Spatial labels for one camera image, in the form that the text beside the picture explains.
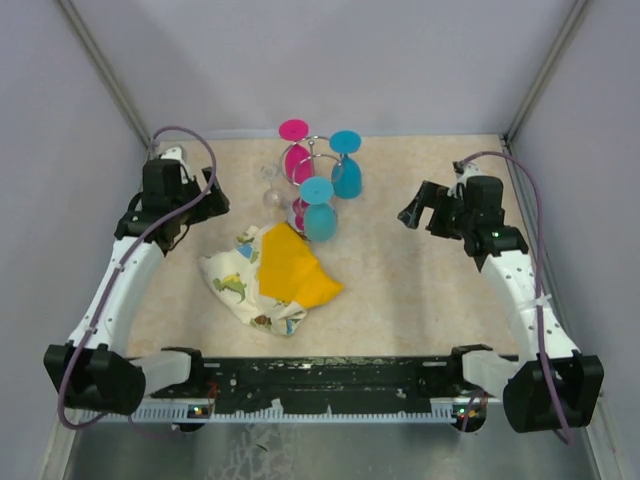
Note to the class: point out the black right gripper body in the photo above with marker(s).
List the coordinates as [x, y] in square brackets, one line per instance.
[449, 217]

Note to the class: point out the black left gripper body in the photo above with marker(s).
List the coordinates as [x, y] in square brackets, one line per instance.
[211, 205]

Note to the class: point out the clear wine glass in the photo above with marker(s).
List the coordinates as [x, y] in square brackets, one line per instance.
[273, 196]

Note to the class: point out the blue wine glass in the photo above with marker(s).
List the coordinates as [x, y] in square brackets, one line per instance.
[320, 220]
[346, 175]

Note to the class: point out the dinosaur print yellow cloth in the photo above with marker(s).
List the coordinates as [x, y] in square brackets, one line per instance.
[270, 279]

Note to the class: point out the blue wine glass front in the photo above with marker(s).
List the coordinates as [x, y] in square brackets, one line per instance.
[320, 220]

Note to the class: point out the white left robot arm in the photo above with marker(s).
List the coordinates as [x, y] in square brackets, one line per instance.
[91, 371]

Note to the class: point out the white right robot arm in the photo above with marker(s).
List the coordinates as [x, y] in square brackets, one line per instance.
[551, 386]

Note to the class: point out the pink plastic wine glass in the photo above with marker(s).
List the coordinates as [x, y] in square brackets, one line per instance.
[296, 166]

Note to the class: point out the chrome wine glass rack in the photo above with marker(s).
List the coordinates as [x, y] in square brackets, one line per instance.
[309, 142]

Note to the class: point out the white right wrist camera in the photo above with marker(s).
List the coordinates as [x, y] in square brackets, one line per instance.
[463, 171]

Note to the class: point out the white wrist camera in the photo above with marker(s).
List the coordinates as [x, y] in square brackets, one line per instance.
[174, 153]
[463, 171]

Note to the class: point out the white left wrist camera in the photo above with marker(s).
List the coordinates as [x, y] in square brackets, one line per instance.
[174, 153]

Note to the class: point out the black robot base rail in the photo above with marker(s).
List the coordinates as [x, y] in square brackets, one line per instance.
[314, 390]

